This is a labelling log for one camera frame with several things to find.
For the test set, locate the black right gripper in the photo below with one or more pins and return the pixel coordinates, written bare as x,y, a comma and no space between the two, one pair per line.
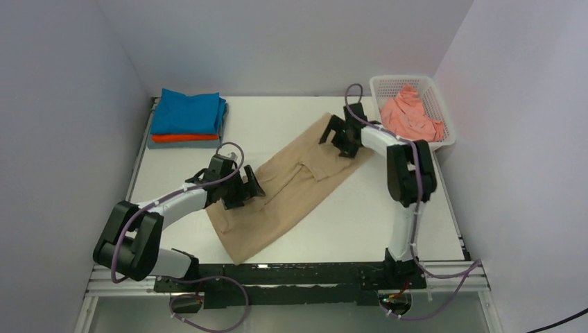
336,125

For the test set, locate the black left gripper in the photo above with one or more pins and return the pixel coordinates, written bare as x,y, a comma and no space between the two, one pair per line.
246,190

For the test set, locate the beige t shirt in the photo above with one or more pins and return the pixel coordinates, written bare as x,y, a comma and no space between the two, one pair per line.
296,180

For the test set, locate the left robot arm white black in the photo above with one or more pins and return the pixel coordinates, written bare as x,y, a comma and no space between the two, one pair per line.
129,244

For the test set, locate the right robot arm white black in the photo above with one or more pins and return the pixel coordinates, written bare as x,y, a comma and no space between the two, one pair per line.
410,176

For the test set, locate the pink t shirt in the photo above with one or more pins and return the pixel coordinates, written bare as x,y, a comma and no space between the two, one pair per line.
405,115

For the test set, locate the white plastic laundry basket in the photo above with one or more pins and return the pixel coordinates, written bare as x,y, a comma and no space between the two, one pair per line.
384,87

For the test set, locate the folded orange t shirt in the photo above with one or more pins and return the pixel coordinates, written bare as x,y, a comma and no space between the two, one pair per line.
189,137

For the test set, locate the folded blue t shirt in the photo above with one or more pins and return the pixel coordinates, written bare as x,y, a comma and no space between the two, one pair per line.
179,114

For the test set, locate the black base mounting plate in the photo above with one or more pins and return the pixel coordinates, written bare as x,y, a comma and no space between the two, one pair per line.
229,285

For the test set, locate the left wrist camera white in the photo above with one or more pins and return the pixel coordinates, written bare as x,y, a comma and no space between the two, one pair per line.
232,156

